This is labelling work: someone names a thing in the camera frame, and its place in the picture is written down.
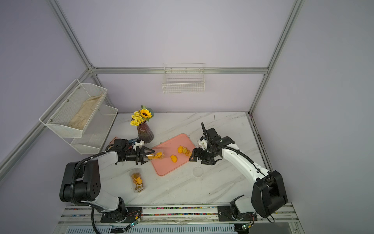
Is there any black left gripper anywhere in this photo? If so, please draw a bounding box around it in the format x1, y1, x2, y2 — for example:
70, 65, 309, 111
122, 146, 154, 165

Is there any clear jar with orange cookies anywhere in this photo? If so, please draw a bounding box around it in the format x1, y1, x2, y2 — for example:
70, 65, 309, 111
147, 149, 165, 160

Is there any clear jar with brown cookies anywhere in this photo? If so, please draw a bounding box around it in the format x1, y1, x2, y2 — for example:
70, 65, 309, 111
131, 172, 145, 193

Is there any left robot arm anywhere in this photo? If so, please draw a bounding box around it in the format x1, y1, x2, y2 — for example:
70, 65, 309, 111
59, 138, 155, 223

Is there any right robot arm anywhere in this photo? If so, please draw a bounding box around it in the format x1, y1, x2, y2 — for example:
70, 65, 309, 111
189, 123, 288, 223

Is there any pink plastic tray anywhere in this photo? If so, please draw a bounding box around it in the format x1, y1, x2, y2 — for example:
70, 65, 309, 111
151, 134, 195, 176

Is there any red rubber glove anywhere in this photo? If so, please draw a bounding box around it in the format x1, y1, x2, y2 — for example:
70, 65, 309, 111
109, 137, 121, 145

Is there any yellow sunflower bouquet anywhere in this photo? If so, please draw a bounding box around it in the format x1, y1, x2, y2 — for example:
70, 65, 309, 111
130, 105, 154, 126

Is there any beige cloth in basket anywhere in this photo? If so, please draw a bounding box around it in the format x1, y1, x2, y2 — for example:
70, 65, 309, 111
68, 94, 103, 130

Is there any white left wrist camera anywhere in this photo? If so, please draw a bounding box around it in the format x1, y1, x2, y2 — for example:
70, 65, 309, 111
133, 139, 145, 149

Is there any white mesh wall basket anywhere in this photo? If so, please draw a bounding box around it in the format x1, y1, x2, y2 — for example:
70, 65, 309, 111
39, 80, 118, 155

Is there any white wire wall basket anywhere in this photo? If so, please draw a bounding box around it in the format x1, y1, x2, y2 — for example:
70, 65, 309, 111
162, 63, 206, 94

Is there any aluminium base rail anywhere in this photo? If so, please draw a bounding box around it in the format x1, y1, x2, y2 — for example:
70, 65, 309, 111
53, 203, 305, 234

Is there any aluminium frame profile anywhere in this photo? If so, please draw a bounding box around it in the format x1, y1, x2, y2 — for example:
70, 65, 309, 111
1, 1, 304, 182

